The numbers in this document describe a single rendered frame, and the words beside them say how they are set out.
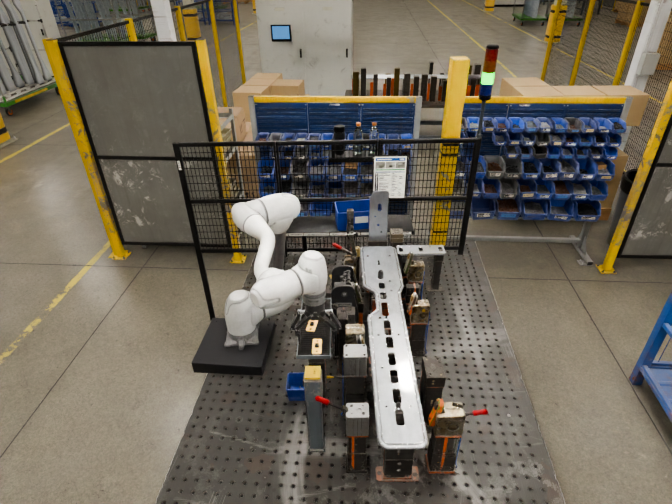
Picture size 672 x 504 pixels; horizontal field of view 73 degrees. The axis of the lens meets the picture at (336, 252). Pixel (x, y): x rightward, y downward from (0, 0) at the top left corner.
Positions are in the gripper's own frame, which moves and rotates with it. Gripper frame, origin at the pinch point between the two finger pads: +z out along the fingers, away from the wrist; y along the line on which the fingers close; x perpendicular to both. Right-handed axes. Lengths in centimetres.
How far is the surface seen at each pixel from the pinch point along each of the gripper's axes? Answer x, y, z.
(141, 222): 243, -182, 80
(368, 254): 93, 26, 20
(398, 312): 40, 38, 20
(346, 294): 37.0, 12.4, 6.0
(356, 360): -1.0, 16.3, 10.9
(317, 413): -16.2, 0.2, 25.2
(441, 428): -26, 48, 21
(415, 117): 257, 73, -13
